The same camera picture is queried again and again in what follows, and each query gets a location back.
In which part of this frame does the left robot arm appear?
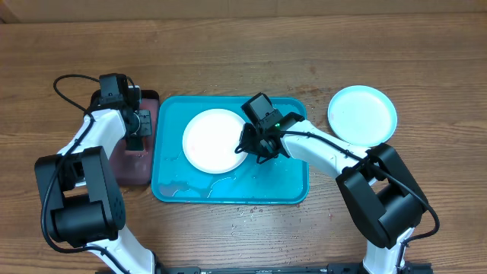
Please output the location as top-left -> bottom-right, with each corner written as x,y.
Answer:
34,73 -> 165,273

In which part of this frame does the black water tray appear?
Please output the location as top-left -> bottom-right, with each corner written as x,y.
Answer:
83,89 -> 159,186

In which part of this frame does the teal plastic tray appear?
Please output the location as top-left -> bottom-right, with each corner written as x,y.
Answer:
151,96 -> 310,205

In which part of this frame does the light blue plate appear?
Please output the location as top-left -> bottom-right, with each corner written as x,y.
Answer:
327,85 -> 398,147

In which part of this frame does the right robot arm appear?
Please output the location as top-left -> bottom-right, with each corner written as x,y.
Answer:
235,93 -> 433,273

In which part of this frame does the white plate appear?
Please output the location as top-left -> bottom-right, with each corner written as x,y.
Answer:
182,109 -> 247,174

